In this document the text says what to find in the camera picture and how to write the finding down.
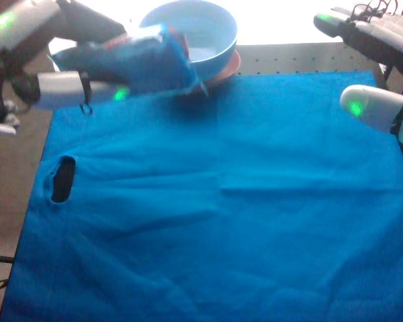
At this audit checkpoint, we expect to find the light blue bowl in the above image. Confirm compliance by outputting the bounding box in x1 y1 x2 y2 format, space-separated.
139 0 238 85

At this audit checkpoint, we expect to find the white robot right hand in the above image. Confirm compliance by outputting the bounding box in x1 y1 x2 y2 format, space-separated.
312 0 403 148

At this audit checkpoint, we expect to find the blue snack package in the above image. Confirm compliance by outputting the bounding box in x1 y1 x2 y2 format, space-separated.
48 25 210 99

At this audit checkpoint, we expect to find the blue cloth with oval hole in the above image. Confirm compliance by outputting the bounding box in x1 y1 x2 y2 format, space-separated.
0 70 403 322

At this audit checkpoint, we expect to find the pink square plate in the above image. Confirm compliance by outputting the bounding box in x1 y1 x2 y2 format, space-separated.
187 50 242 91

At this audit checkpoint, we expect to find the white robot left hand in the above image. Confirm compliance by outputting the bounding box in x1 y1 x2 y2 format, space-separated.
0 0 131 111

